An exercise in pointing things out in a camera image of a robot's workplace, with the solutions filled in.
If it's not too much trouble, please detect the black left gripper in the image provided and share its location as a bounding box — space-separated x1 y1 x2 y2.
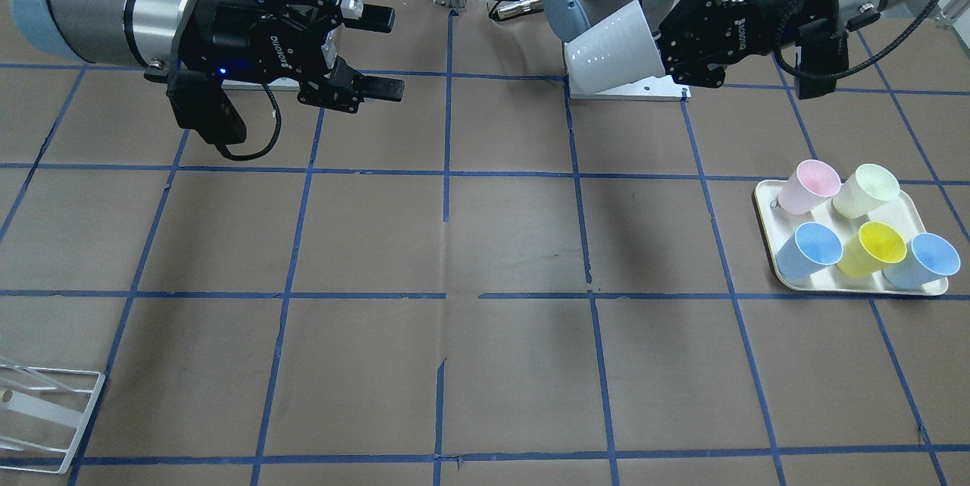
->
652 0 793 88

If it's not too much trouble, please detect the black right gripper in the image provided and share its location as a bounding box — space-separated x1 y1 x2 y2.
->
179 0 405 114

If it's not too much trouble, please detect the white ikea cup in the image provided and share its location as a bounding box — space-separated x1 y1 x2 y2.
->
564 0 666 93

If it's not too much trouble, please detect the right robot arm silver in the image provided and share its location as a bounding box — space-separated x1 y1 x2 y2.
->
11 0 403 113

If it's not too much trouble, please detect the pale green cup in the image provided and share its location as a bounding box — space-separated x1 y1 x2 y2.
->
831 162 900 219

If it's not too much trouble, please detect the blue cup near pink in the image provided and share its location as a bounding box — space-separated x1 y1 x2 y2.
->
774 222 844 278

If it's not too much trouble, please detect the yellow cup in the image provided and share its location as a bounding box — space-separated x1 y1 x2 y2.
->
836 222 908 278

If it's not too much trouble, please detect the blue cup at tray edge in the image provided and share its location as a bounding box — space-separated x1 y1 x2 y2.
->
882 233 961 290

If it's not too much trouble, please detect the cream plastic tray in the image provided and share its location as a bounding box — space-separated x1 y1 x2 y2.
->
752 179 950 297

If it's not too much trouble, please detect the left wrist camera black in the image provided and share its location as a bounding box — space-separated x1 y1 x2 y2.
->
796 17 849 100

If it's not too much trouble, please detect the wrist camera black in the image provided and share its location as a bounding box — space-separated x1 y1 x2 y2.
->
796 17 849 100
167 69 247 146

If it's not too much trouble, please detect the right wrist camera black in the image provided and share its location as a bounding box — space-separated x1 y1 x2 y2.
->
167 69 247 146

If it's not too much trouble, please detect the white wire cup rack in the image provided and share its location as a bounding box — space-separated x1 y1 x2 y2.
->
1 357 107 475

